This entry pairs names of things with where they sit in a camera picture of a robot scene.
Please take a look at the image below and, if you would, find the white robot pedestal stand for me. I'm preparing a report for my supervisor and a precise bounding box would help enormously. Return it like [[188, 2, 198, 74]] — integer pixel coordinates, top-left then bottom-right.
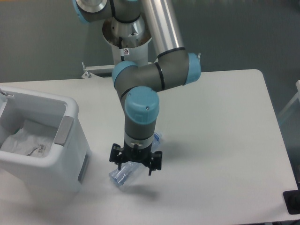
[[81, 16, 155, 79]]

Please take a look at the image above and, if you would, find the black device at table edge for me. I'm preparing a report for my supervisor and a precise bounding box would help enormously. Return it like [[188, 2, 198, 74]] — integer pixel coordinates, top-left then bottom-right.
[[283, 190, 300, 215]]

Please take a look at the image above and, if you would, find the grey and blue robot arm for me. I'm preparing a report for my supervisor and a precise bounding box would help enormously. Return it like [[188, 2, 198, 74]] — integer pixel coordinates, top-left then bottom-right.
[[73, 0, 201, 171]]

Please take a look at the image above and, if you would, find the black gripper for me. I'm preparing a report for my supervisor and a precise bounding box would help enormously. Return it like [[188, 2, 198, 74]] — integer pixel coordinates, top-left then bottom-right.
[[109, 133, 162, 176]]

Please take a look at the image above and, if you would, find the white trash can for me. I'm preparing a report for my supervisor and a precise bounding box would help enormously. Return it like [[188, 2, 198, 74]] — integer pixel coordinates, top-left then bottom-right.
[[0, 86, 91, 192]]

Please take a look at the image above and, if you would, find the translucent container at right edge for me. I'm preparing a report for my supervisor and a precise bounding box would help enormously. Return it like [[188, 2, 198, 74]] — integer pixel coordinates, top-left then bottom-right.
[[277, 80, 300, 126]]

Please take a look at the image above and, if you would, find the crushed clear plastic bottle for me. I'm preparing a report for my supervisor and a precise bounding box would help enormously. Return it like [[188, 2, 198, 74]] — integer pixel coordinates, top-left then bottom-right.
[[108, 131, 163, 189]]

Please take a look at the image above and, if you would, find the white plastic packaging bag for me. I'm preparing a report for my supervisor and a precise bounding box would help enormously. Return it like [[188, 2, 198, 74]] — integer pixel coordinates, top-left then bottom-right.
[[0, 128, 55, 158]]

